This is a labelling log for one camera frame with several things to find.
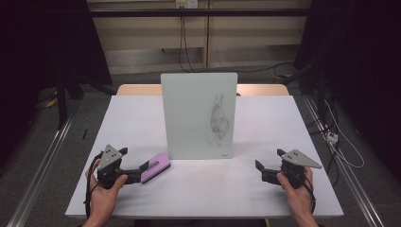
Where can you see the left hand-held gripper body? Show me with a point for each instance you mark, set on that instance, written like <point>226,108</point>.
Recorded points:
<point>108,157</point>

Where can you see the purple board eraser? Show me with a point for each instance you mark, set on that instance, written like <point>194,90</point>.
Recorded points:
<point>157,166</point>

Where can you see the white table cover sheet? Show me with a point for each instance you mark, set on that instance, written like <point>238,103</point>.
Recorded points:
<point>135,126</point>

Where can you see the white wall socket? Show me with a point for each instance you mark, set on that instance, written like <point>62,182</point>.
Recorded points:
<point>186,3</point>

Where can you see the person's right hand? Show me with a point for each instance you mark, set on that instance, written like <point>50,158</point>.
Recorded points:
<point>298,198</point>

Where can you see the black curtain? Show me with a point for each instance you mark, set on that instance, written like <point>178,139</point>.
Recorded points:
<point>41,47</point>
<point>362,63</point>

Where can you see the white glass board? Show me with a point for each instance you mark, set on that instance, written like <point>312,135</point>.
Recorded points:
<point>189,119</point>

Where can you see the wooden table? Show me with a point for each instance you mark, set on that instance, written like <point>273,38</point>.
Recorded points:
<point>138,90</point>

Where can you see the black metal stand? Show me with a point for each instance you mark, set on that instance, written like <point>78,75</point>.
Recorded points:
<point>61,104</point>

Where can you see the aluminium floor rail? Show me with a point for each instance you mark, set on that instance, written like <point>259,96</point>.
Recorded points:
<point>41,170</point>
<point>356,189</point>

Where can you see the white power strip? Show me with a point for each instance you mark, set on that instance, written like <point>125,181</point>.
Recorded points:
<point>332,137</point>

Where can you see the black horizontal metal bar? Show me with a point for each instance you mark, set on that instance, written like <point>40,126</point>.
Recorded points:
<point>142,12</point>

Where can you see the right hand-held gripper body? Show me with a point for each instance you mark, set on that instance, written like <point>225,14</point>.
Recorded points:
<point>296,159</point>

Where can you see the person's left hand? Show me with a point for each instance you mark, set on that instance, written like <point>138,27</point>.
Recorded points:
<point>102,198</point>

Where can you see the small black floor object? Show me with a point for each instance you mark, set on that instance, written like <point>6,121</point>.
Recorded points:
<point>84,134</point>

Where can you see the yellow floor tape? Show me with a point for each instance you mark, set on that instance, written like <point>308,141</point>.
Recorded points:
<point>51,103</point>

